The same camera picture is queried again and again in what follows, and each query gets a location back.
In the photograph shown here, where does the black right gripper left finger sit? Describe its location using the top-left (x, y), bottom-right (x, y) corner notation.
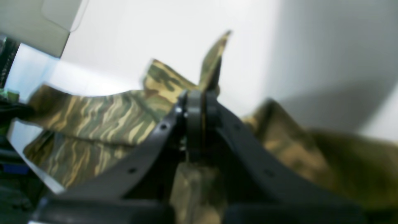
top-left (57, 90), bottom-right (203, 201)

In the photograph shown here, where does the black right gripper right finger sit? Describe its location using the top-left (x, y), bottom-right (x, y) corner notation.
top-left (204, 91), bottom-right (354, 206)

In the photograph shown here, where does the camouflage T-shirt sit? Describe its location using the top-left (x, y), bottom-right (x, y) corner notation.
top-left (24, 31), bottom-right (397, 224)

